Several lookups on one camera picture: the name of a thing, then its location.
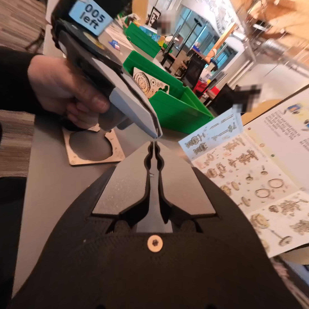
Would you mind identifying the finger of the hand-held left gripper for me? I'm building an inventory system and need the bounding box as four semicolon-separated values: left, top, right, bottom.
110;73;159;139
145;100;163;139

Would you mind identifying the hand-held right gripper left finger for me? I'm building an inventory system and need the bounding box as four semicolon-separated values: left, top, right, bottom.
92;141;155;229

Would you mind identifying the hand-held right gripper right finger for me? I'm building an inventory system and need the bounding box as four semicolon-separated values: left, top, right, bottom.
155;141;216;224

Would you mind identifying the laser-cut wooden parts sheet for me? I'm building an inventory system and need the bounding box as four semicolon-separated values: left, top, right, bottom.
132;67;170;99

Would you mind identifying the person's left hand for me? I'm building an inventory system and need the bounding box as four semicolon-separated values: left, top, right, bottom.
28;55;111;130

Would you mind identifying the green plastic bin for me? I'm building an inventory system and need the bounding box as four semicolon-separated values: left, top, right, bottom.
123;50;214;135
124;22;162;58

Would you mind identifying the wooden sheet with round hole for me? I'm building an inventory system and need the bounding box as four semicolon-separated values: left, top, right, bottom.
62;124;126;167

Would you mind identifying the folded assembly booklet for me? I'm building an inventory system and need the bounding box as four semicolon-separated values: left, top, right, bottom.
178;113;309;258

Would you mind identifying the red crate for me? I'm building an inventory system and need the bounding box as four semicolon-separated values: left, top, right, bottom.
193;81;220;97

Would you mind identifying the black office chair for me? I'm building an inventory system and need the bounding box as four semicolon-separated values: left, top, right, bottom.
183;54;208;84

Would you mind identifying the black white marker board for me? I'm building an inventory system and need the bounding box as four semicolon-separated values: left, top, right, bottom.
147;6;162;27

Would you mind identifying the black pole stand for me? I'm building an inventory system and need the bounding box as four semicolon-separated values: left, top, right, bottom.
160;18;204;66

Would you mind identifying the brown board stand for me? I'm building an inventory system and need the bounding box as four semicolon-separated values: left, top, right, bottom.
241;98;284;126

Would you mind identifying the white instruction sheet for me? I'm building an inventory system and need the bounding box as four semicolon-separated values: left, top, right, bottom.
242;88;309;194

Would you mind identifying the person's dark clothing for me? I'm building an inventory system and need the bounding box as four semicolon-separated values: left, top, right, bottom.
0;176;27;309

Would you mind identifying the dark printed box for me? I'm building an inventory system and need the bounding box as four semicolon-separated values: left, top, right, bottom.
270;251;309;307

